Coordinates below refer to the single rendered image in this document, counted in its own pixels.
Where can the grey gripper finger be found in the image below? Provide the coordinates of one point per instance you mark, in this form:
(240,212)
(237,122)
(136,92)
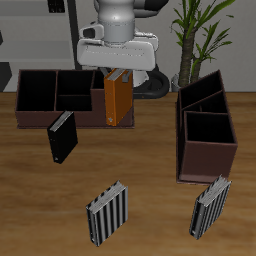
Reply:
(105,72)
(126,76)

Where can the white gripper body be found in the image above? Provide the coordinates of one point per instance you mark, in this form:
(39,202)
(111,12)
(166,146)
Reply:
(116,55)

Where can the orange book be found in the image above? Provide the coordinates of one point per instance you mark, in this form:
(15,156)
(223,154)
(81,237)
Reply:
(117,100)

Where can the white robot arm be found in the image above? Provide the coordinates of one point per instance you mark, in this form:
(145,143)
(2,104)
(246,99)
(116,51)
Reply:
(116,23)

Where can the long dark brown desk caddy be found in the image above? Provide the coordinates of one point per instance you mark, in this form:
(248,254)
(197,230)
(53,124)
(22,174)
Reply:
(40,115)

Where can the tall dark brown desk caddy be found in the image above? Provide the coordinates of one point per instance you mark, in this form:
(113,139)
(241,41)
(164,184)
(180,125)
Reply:
(206,156)

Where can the wide black white striped book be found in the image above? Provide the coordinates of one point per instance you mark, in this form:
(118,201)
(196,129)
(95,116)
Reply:
(108,213)

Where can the narrow black white striped book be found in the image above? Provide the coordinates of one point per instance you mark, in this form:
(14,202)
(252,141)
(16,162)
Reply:
(208,210)

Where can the black upright bar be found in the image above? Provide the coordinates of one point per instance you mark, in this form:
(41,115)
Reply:
(74,33)

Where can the green pot plant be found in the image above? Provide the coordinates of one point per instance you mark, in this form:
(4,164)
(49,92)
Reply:
(186,56)

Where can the dark grey block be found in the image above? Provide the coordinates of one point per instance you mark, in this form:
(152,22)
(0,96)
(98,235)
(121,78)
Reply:
(4,76)

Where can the flat black base plate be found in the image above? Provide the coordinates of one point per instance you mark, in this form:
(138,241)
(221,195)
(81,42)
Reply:
(159,87)

